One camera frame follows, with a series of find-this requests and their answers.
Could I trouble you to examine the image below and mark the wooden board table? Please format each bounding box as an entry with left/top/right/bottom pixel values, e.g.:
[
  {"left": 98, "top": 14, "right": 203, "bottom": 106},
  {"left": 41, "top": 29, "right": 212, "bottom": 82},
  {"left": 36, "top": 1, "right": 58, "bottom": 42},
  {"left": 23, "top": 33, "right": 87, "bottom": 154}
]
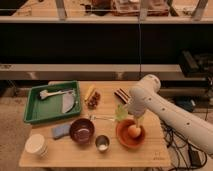
[{"left": 19, "top": 81, "right": 171, "bottom": 168}]

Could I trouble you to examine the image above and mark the purple bowl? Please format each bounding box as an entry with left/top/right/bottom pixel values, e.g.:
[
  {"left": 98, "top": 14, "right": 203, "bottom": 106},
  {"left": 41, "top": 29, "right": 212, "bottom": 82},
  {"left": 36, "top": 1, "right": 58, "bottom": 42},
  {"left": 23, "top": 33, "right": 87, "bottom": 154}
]
[{"left": 69, "top": 118, "right": 95, "bottom": 145}]

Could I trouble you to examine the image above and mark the blue sponge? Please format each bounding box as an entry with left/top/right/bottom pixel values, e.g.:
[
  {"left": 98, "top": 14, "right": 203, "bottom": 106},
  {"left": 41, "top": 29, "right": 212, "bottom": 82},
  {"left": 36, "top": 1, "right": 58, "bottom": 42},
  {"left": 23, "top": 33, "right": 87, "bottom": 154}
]
[{"left": 52, "top": 124, "right": 70, "bottom": 139}]

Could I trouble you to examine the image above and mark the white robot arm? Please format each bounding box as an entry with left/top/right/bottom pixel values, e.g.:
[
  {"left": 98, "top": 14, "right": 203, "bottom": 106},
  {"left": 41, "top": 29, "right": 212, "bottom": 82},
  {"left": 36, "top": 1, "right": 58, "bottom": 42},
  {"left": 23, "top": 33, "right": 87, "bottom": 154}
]
[{"left": 127, "top": 74, "right": 213, "bottom": 156}]

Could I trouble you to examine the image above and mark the brown grape cluster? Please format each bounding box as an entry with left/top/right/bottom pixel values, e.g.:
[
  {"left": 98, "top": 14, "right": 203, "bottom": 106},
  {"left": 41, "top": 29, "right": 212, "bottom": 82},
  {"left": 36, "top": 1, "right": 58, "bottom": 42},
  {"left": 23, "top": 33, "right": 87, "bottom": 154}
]
[{"left": 87, "top": 92, "right": 101, "bottom": 109}]

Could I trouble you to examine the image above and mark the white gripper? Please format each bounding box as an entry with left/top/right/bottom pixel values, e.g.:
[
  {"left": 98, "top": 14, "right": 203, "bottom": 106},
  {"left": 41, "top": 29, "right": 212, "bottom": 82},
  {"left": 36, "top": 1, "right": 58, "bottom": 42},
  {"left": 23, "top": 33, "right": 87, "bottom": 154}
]
[{"left": 126, "top": 98, "right": 146, "bottom": 128}]

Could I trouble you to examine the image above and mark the green lettuce toy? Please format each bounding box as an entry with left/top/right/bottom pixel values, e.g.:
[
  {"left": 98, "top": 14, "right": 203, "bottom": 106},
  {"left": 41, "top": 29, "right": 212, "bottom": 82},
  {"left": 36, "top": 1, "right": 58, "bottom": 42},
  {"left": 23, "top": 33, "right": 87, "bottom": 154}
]
[{"left": 115, "top": 105, "right": 128, "bottom": 121}]

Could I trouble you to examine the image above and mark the black box on shelf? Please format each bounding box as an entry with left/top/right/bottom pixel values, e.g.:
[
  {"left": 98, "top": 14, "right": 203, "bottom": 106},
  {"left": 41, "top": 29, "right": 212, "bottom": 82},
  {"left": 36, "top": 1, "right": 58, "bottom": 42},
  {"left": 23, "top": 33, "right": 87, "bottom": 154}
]
[{"left": 179, "top": 51, "right": 213, "bottom": 77}]

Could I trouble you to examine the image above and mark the green plastic tray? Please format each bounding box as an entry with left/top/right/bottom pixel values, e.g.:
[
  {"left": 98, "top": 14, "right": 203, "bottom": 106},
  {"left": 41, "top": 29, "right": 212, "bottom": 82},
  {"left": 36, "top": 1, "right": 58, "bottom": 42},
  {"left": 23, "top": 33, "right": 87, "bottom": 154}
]
[{"left": 23, "top": 80, "right": 81, "bottom": 124}]

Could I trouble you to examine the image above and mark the brown striped block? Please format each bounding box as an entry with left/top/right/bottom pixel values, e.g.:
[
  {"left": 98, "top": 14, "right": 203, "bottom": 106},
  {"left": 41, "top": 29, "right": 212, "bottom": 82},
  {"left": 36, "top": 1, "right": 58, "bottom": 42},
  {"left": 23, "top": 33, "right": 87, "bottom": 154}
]
[{"left": 114, "top": 88, "right": 130, "bottom": 104}]

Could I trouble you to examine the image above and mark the orange bowl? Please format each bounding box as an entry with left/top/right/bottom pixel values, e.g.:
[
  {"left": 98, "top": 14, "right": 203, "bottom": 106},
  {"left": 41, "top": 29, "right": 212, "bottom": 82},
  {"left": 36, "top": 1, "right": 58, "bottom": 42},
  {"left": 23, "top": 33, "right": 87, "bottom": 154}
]
[{"left": 116, "top": 119, "right": 145, "bottom": 149}]

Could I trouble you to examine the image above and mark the grey curved scraper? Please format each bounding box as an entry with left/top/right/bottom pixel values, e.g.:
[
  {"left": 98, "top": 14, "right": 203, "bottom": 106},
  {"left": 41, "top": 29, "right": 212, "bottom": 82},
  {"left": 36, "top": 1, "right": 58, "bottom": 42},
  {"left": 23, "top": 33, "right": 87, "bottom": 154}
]
[{"left": 62, "top": 93, "right": 75, "bottom": 113}]

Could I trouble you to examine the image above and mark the orange egg-shaped ball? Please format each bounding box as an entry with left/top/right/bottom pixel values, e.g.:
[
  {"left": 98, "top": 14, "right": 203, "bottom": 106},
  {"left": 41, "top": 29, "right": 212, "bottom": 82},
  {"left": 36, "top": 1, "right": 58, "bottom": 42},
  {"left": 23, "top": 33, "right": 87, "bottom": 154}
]
[{"left": 128, "top": 125, "right": 141, "bottom": 138}]

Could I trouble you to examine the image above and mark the black power adapter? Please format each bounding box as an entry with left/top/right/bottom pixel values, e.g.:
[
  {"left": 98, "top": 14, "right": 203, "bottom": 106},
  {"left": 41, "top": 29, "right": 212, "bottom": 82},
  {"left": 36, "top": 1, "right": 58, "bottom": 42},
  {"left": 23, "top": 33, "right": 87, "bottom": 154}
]
[{"left": 188, "top": 149, "right": 201, "bottom": 167}]

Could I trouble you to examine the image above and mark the small metal cup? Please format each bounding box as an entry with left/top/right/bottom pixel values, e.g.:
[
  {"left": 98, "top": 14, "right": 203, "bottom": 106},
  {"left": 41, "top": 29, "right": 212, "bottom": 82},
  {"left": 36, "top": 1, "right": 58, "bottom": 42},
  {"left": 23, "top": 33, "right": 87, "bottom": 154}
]
[{"left": 95, "top": 135, "right": 110, "bottom": 152}]

